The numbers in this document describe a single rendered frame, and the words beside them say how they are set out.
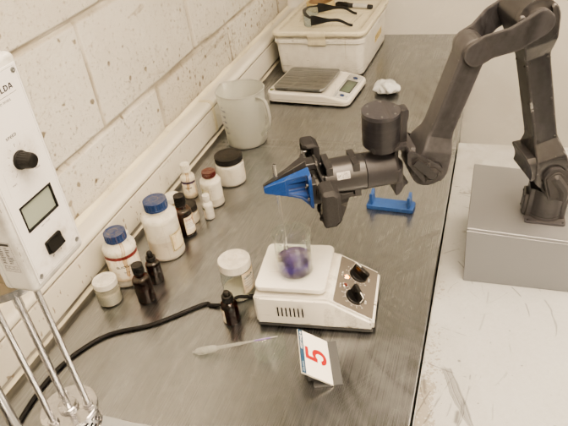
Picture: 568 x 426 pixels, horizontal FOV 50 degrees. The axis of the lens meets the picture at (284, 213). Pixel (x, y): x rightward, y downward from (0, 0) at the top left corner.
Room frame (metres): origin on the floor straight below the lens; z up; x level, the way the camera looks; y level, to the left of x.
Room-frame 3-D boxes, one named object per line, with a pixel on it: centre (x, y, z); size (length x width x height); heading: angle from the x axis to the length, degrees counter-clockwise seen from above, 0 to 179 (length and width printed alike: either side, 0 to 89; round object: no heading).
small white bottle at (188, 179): (1.22, 0.21, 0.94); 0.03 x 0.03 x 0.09
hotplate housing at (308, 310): (0.80, -0.03, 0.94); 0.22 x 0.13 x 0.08; 74
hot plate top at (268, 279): (0.81, -0.01, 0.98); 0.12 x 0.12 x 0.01; 74
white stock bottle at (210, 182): (1.18, 0.15, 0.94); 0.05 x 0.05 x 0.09
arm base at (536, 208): (0.82, -0.44, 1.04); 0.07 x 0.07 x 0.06; 71
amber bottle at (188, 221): (1.07, 0.21, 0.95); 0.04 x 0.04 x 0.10
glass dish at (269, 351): (0.70, 0.05, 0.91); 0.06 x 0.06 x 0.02
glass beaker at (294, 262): (0.79, -0.01, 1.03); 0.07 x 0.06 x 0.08; 159
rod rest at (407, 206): (1.07, -0.23, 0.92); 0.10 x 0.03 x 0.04; 65
